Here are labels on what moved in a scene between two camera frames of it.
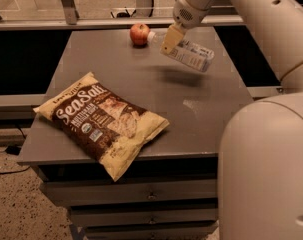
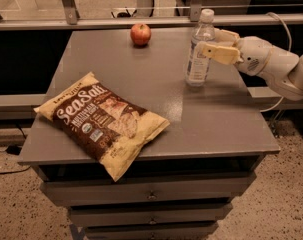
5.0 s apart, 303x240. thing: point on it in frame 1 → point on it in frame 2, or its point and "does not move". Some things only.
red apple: [139, 34] does not move
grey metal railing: [72, 21] does not move
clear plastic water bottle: [189, 53] → [198, 67]
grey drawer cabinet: [170, 188] does not move
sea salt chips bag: [101, 123] does not move
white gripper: [188, 13] → [253, 55]
